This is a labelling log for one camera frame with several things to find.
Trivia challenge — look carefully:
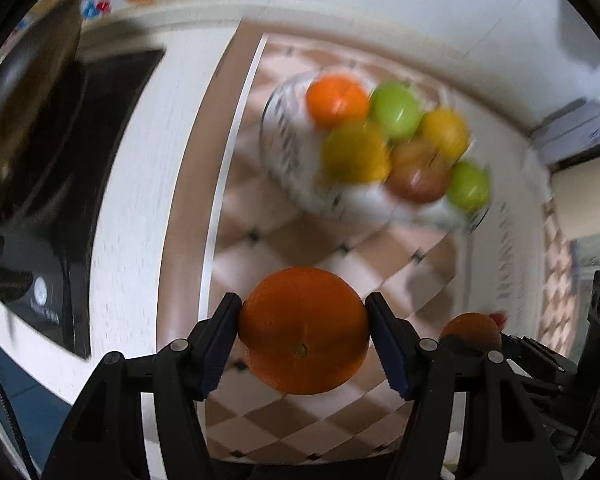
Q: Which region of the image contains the floral ceramic oval plate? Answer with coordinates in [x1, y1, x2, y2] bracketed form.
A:
[259, 68, 491, 233]

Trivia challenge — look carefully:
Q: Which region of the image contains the red apple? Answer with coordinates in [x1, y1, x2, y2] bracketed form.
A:
[385, 140, 453, 205]

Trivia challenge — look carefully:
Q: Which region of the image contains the red cherry tomato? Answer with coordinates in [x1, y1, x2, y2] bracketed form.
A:
[488, 311, 507, 330]

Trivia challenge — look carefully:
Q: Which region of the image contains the cream utensil holder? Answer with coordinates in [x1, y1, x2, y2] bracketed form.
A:
[550, 157, 600, 240]

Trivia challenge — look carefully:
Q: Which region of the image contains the black frying pan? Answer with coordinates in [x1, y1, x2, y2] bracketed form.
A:
[0, 0, 87, 224]

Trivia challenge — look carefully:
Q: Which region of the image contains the white spray can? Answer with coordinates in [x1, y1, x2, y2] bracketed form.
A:
[531, 100, 600, 165]

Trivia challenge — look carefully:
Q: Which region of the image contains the checkered brown kitchen mat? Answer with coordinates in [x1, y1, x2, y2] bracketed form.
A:
[154, 16, 581, 466]

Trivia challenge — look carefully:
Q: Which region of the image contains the black induction cooktop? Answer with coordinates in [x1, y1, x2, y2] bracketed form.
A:
[0, 49, 166, 359]

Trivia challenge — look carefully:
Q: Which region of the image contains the dark orange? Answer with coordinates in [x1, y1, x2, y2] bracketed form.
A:
[238, 268, 370, 396]

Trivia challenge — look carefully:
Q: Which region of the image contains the green apple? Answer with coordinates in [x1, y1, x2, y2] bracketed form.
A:
[370, 80, 424, 141]
[446, 160, 491, 212]

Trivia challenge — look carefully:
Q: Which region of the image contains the small orange tangerine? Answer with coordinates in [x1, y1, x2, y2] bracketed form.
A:
[306, 74, 370, 130]

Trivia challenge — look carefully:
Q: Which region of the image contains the large yellow orange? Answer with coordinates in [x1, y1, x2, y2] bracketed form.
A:
[418, 107, 470, 162]

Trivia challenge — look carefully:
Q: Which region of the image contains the yellow lemon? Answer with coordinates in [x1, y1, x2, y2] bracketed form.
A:
[321, 120, 391, 184]

